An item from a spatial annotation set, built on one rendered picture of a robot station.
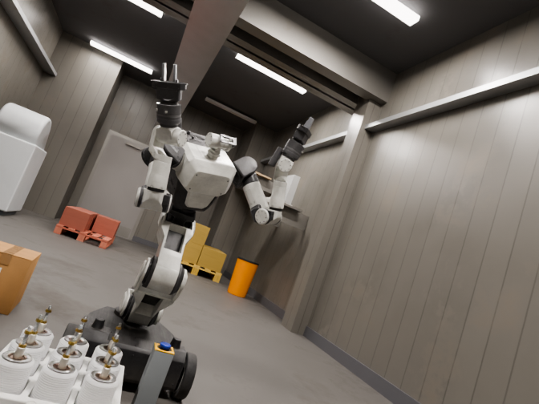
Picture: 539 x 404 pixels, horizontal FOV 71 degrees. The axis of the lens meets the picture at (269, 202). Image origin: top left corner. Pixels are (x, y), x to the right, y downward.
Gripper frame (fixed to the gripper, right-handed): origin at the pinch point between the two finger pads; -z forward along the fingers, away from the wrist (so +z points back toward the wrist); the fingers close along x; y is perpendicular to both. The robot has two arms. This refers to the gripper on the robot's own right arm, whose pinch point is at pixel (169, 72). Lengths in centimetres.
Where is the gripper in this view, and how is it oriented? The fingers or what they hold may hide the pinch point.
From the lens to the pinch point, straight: 148.5
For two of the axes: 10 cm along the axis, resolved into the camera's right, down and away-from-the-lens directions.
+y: 0.1, 3.7, -9.3
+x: 9.9, 1.0, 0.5
